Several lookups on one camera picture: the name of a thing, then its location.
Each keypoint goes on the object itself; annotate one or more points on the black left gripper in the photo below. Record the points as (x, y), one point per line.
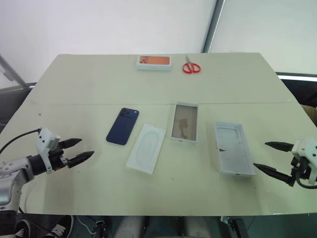
(55, 160)

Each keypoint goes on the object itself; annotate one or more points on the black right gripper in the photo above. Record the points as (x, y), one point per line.
(297, 171)

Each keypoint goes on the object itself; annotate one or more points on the dark blue smartphone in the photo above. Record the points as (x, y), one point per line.
(122, 126)

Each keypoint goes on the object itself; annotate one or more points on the white paper insert tray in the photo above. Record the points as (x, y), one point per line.
(146, 148)

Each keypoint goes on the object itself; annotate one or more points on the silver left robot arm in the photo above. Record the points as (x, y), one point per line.
(15, 171)

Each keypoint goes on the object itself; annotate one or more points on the white phone box lid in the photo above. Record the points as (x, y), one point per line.
(234, 151)

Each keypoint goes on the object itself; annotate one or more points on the box with brown insert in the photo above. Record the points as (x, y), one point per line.
(185, 124)

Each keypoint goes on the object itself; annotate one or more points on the orange printed phone box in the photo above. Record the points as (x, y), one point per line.
(154, 63)

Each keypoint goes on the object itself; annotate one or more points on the brown object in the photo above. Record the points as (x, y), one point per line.
(310, 115)

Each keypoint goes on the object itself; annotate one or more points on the black monitor with bright edge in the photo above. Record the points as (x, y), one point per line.
(299, 86)

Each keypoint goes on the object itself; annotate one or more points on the black white laced sneaker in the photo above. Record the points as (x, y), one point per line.
(62, 226)

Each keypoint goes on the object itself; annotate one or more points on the black table leg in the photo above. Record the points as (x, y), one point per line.
(239, 228)

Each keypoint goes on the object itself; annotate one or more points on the metal table clamp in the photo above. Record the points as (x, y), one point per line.
(225, 219)

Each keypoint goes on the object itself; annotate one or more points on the black white toe sneaker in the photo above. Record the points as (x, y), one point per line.
(23, 228)

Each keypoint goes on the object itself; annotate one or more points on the grey padded cylinder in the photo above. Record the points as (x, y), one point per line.
(128, 226)

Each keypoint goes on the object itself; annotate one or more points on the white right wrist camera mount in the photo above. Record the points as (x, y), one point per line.
(307, 148)

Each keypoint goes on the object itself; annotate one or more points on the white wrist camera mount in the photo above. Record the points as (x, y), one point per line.
(45, 138)
(307, 148)

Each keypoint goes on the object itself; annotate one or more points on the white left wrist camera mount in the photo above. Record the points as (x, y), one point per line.
(45, 138)

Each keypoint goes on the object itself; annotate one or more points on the grey metal frame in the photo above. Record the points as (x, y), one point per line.
(12, 74)

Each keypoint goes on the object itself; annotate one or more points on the dark window frame post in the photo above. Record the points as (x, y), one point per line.
(213, 24)

